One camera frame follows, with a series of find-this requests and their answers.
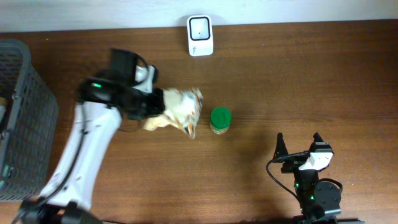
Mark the grey plastic basket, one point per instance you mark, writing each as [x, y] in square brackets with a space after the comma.
[28, 124]

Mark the white barcode scanner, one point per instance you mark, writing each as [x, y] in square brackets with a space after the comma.
[200, 35]

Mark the green lid jar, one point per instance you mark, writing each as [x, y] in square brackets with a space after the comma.
[220, 120]

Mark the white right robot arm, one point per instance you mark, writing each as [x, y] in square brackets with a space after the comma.
[319, 199]

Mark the beige snack bag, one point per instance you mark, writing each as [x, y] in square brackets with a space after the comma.
[182, 111]

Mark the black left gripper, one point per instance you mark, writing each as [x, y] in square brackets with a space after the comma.
[155, 104]

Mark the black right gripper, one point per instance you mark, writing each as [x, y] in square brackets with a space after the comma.
[290, 163]

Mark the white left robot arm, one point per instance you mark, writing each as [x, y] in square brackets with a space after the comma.
[101, 103]

